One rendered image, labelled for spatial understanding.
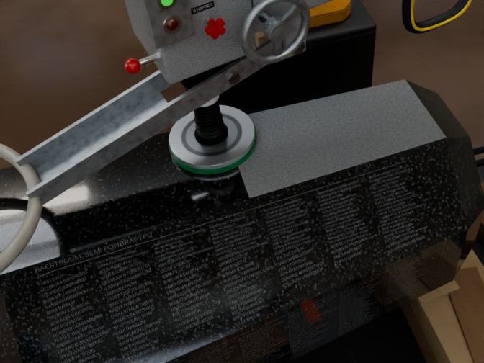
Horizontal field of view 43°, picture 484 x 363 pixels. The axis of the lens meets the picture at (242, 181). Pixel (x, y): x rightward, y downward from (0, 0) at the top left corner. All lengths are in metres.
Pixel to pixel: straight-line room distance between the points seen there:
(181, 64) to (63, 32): 2.40
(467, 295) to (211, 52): 1.11
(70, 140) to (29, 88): 1.84
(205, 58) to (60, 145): 0.42
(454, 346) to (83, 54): 2.34
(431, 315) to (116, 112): 1.08
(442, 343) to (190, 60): 1.11
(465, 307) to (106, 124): 1.15
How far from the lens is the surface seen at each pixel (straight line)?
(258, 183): 1.41
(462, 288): 1.96
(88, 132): 1.43
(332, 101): 1.60
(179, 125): 1.54
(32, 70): 3.37
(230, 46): 1.23
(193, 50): 1.20
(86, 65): 3.28
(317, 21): 1.95
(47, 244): 1.43
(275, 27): 1.18
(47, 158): 1.45
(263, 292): 1.42
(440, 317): 1.91
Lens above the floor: 1.87
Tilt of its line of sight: 49 degrees down
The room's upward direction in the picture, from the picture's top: 9 degrees counter-clockwise
